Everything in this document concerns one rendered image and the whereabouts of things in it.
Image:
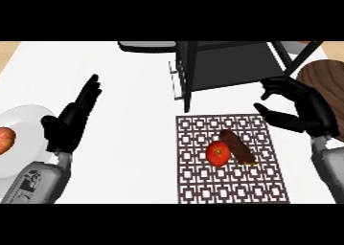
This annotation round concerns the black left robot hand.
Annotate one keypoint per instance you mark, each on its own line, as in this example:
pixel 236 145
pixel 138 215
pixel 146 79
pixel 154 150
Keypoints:
pixel 69 124

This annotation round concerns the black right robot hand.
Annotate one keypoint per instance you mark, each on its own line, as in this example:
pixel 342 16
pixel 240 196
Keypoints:
pixel 311 108

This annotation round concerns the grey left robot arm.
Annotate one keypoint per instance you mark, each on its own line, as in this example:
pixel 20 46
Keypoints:
pixel 41 182

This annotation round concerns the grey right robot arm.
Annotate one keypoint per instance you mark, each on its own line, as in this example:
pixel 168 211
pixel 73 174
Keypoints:
pixel 334 169

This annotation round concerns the black tiered shelf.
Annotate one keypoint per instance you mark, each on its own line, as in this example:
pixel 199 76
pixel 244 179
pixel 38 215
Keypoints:
pixel 227 68

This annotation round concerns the red tomato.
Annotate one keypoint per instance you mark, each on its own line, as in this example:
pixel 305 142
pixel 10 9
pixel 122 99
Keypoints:
pixel 218 153

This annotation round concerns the brown patterned placemat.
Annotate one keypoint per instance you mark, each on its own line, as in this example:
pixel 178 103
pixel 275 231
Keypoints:
pixel 228 178

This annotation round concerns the round brown wooden board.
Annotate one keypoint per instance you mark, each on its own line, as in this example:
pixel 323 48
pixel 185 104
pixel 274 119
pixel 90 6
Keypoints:
pixel 333 86

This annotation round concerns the white plate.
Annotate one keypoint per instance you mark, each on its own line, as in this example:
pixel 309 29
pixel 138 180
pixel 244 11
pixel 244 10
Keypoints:
pixel 23 140

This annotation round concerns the red apple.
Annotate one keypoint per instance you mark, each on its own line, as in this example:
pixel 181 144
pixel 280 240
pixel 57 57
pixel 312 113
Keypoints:
pixel 1 141

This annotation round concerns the dark brown eggplant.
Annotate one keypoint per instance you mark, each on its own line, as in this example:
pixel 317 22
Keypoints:
pixel 237 146

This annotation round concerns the grey round pan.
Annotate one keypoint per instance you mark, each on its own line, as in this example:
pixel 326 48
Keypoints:
pixel 149 47

